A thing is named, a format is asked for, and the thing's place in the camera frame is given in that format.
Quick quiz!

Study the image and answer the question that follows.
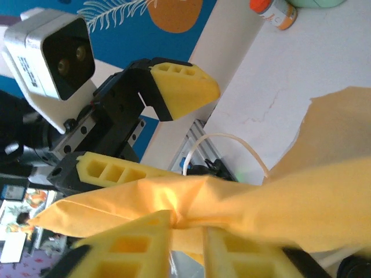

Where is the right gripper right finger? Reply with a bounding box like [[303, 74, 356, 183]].
[[202, 225, 332, 278]]

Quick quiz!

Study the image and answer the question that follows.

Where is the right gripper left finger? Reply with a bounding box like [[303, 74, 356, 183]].
[[51, 209, 173, 278]]

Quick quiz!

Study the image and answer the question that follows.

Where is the yellow paper napkin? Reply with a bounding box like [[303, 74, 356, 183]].
[[28, 156, 371, 263]]

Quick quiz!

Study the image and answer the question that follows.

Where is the orange capped small bottle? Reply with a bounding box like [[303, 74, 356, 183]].
[[249, 0, 299, 31]]

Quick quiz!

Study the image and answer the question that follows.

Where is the green storage box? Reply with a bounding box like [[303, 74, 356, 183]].
[[285, 0, 348, 9]]

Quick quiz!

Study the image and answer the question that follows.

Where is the long aluminium base rail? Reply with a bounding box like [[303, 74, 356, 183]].
[[168, 118, 232, 180]]

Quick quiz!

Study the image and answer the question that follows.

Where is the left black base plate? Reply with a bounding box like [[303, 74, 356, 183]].
[[188, 159, 238, 183]]

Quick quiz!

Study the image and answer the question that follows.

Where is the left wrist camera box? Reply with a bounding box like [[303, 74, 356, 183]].
[[1, 8, 98, 134]]

